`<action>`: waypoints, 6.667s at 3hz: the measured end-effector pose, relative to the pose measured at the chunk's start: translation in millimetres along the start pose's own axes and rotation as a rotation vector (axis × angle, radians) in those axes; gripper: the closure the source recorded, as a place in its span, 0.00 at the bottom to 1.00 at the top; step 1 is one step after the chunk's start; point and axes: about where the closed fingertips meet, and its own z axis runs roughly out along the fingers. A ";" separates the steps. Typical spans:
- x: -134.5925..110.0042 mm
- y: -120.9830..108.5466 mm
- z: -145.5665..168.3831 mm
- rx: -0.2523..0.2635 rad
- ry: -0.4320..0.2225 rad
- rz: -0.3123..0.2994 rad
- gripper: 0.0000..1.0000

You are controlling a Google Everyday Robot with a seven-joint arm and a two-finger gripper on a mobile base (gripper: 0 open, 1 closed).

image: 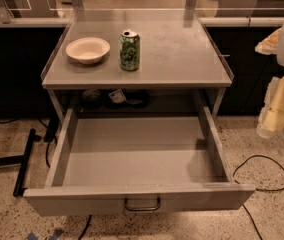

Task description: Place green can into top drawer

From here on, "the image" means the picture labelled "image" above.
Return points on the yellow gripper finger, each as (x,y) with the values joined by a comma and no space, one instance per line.
(268,46)
(271,118)

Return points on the green soda can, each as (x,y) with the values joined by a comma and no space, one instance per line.
(129,50)

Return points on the dark round object under top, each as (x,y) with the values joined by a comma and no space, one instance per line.
(91,99)

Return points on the open grey top drawer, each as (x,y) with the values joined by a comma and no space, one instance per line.
(99,162)

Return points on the white tag label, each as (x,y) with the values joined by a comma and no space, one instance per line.
(117,96)

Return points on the grey metal cabinet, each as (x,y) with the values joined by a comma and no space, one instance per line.
(149,49)

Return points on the white paper bowl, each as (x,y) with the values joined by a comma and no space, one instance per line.
(89,50)

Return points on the black metal stand base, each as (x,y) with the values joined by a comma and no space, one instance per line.
(22,162)

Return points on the metal drawer handle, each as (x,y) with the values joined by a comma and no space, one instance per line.
(142,205)

